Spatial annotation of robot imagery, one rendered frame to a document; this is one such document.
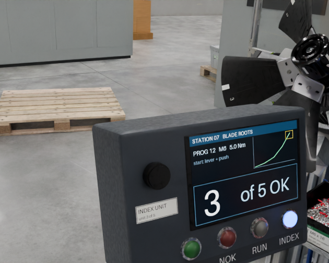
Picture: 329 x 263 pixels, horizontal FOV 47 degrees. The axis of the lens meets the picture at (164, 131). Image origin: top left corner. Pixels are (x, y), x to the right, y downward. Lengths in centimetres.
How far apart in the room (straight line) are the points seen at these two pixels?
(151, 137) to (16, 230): 208
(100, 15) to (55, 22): 76
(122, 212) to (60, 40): 616
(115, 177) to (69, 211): 213
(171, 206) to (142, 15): 897
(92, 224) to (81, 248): 22
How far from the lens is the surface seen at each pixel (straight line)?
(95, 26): 672
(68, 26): 655
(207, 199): 45
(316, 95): 124
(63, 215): 251
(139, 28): 935
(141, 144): 40
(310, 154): 115
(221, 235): 48
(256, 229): 50
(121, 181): 41
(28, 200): 271
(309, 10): 139
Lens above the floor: 141
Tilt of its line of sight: 22 degrees down
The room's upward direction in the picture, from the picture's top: 3 degrees clockwise
